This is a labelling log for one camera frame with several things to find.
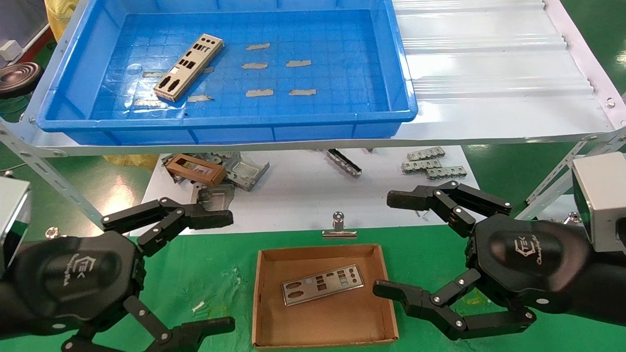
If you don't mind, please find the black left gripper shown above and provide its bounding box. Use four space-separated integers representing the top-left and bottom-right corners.
10 198 236 352

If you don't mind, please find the black round speaker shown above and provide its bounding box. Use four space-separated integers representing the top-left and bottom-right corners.
0 62 44 100

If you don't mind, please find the green table cloth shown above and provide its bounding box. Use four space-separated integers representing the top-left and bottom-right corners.
0 225 626 352

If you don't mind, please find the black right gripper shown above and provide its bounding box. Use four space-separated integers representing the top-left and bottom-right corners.
373 180 592 341

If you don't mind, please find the perforated metal angle strut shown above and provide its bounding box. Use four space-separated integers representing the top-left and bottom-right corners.
516 128 626 220
0 120 111 225

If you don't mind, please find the small grey slotted bracket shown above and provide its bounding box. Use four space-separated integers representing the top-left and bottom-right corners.
425 166 468 180
407 146 446 161
402 159 442 173

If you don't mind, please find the brown cardboard box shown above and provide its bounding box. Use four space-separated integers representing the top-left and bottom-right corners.
252 243 399 350

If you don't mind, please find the brown rectangular frame part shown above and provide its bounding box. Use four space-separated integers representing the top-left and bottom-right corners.
165 154 227 187

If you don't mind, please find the white flat board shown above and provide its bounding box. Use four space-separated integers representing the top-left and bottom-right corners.
130 145 482 237

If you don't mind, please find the yellow plastic bag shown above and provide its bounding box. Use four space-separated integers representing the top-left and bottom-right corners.
45 0 79 42
103 154 159 170

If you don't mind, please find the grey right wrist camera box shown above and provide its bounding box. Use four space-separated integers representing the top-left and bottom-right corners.
571 152 626 253

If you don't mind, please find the blue plastic tray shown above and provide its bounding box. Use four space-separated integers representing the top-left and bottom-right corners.
37 0 419 146

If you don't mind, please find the white corrugated shelf board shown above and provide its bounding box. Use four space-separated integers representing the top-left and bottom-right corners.
0 0 626 157

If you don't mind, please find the black chrome strip part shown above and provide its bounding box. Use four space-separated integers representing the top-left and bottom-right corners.
323 149 362 177

